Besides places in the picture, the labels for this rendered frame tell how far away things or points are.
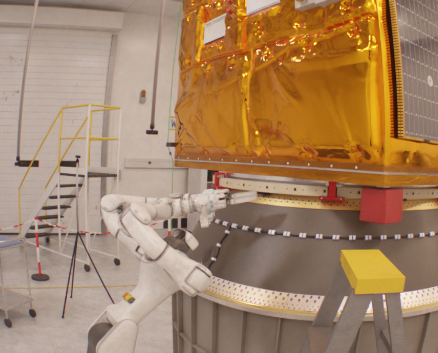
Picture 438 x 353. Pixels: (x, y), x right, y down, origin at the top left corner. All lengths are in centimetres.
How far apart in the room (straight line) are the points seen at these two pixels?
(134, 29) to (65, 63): 192
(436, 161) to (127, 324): 152
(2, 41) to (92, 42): 226
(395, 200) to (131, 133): 860
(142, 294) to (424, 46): 160
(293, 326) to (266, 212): 62
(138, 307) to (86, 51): 846
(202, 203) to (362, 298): 87
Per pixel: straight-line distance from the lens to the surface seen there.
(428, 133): 187
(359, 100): 171
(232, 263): 216
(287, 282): 198
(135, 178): 1000
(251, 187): 221
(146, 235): 145
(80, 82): 961
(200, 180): 974
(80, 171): 657
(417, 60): 186
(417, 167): 187
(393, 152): 170
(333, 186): 200
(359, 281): 117
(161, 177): 1024
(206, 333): 231
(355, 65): 175
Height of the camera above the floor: 183
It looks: 2 degrees down
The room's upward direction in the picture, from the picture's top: 2 degrees clockwise
